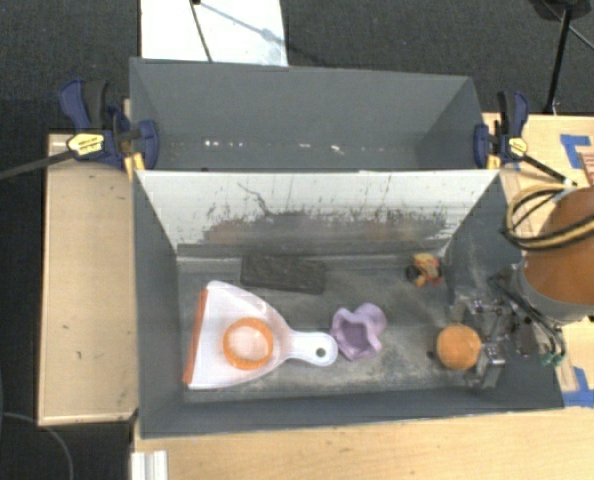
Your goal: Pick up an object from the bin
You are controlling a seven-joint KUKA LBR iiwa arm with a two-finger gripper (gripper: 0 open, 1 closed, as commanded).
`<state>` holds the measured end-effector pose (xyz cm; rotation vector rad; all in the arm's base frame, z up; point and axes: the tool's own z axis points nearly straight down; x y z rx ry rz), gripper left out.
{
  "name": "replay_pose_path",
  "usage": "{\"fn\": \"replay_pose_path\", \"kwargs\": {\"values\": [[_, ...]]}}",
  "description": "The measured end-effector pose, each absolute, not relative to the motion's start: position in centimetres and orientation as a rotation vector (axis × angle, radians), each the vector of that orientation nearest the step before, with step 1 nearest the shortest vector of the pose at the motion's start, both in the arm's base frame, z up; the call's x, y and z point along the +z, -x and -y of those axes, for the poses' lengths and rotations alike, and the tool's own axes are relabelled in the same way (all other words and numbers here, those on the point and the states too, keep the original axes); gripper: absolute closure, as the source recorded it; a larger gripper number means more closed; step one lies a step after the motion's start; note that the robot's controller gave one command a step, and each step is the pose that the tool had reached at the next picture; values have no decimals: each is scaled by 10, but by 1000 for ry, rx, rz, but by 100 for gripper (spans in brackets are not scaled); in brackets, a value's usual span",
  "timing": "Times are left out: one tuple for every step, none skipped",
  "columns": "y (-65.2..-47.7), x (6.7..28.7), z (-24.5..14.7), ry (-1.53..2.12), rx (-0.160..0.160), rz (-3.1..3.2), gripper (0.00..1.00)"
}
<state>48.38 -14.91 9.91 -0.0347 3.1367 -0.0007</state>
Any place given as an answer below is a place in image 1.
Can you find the orange ring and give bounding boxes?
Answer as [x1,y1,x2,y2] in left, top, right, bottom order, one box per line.
[221,317,275,371]

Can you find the purple soft cup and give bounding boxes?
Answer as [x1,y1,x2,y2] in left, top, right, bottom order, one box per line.
[329,302,389,362]

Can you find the pale wood board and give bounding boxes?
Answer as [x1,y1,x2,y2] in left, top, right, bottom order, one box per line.
[36,132,141,427]

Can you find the orange ball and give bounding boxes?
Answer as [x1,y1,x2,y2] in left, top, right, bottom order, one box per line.
[435,323,484,372]

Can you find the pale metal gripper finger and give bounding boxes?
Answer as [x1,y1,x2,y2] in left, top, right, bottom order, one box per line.
[465,342,507,394]
[450,291,498,325]

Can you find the grey metal bin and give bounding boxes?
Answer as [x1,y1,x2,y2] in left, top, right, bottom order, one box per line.
[128,56,566,440]

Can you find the white dustpan with orange edge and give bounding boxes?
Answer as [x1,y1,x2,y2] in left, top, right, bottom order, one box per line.
[182,280,340,391]

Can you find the dark flat block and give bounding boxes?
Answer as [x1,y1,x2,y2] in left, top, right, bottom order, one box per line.
[239,253,328,296]

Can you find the yellow and red toy figure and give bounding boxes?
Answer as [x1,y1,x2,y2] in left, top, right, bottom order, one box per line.
[405,251,446,289]

